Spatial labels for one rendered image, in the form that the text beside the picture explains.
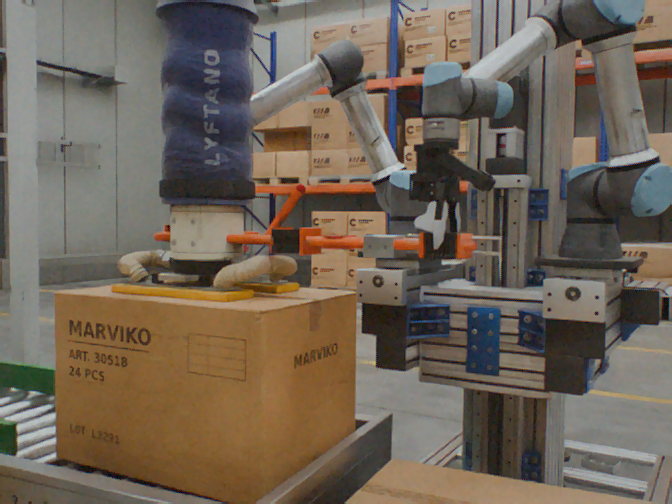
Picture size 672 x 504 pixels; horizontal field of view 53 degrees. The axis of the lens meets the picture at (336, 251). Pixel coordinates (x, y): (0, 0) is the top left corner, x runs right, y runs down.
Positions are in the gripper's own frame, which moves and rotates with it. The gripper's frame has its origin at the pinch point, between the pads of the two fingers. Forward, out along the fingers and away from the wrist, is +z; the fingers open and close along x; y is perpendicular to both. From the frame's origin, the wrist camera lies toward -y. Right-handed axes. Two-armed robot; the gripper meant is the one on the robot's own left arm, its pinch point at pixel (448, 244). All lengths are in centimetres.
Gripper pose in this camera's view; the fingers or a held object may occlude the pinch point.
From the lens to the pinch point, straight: 135.8
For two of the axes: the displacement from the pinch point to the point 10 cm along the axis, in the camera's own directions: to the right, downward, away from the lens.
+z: -0.2, 10.0, 0.4
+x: -4.8, 0.3, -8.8
